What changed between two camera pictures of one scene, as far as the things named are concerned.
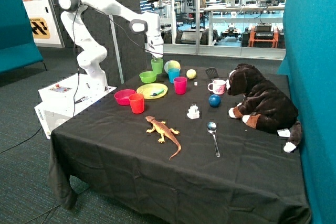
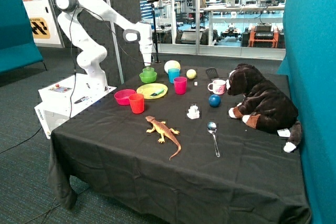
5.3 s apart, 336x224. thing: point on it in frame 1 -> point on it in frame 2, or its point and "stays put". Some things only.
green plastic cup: (157, 65) -> (150, 72)
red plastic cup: (137, 102) stays put
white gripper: (155, 42) -> (146, 50)
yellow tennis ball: (191, 74) stays put
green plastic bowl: (148, 76) stays put
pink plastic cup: (180, 85) stays put
